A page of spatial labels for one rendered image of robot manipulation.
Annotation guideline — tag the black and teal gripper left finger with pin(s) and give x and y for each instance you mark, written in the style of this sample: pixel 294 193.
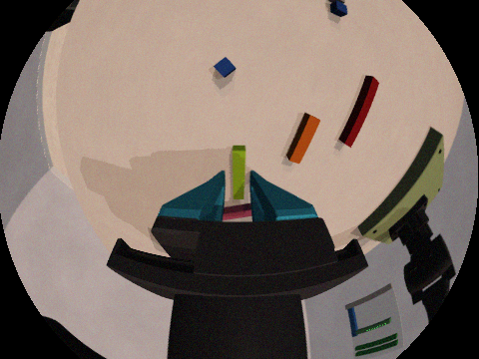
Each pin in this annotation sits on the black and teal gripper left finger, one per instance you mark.
pixel 201 202

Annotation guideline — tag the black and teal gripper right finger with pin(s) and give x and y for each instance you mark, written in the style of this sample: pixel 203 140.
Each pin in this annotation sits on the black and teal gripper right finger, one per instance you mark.
pixel 274 203

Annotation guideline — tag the lime green rod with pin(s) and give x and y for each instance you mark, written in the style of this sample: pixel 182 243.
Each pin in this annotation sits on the lime green rod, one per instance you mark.
pixel 238 171

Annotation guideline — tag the orange rod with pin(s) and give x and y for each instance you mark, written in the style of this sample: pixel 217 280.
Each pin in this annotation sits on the orange rod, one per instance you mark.
pixel 302 138

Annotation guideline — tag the small blue cube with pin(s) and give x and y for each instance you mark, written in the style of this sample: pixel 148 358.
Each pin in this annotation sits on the small blue cube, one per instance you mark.
pixel 338 8
pixel 225 67

